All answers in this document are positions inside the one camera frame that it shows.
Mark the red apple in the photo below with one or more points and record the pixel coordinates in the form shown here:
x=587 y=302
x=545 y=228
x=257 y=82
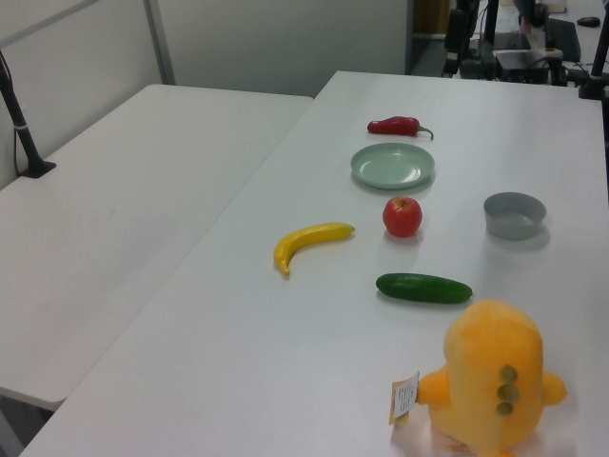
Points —
x=402 y=219

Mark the grey bowl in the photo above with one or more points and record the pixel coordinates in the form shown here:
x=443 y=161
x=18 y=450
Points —
x=514 y=232

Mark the yellow banana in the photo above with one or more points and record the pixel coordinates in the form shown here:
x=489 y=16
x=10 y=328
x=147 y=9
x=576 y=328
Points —
x=304 y=238

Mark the pale green plate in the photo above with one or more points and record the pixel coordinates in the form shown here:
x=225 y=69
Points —
x=392 y=166

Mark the green cucumber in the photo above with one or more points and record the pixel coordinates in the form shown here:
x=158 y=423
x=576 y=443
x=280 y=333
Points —
x=423 y=288

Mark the red chili pepper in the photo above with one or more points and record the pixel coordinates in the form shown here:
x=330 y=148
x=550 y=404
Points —
x=392 y=126

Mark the yellow plush toy with tag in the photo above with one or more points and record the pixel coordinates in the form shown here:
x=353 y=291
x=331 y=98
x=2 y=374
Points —
x=490 y=352

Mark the wooden cabinet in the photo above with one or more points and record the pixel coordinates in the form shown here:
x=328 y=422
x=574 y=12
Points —
x=430 y=16

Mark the dark upright background device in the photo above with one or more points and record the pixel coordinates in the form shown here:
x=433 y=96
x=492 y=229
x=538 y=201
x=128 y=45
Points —
x=455 y=28

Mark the black equipment box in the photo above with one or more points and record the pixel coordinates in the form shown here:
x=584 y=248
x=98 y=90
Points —
x=521 y=66

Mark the black pole with flat base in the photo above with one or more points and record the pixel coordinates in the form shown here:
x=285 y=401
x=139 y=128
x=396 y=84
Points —
x=24 y=138

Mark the black angled panel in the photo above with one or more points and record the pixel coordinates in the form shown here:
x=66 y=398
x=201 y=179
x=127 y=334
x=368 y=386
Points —
x=563 y=38

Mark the black pole with clamp base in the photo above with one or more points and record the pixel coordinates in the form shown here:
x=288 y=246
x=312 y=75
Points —
x=598 y=52

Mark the black computer mouse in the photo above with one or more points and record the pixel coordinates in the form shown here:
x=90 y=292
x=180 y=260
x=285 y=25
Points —
x=588 y=21

